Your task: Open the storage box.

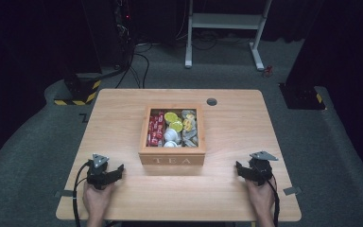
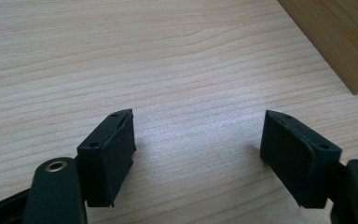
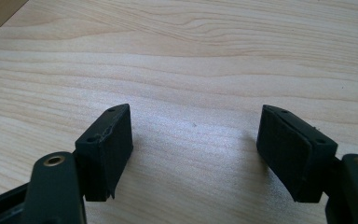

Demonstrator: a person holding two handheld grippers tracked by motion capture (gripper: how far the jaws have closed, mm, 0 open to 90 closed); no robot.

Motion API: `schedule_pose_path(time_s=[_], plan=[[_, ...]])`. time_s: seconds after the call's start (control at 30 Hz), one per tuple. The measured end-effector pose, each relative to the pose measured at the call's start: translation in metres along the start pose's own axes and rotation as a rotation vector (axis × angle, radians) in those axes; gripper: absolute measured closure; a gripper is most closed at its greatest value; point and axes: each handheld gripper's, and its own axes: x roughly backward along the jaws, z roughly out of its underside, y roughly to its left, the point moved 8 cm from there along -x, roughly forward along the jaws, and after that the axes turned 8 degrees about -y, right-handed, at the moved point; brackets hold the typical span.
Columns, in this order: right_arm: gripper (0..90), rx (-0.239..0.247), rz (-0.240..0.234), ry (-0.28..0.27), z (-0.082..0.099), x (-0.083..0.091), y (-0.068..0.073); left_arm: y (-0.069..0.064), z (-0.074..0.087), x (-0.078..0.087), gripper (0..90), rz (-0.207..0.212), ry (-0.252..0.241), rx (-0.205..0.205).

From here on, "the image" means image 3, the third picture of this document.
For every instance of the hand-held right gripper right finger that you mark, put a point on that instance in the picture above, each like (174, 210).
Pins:
(292, 155)

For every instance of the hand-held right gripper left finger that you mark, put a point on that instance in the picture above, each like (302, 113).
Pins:
(104, 155)

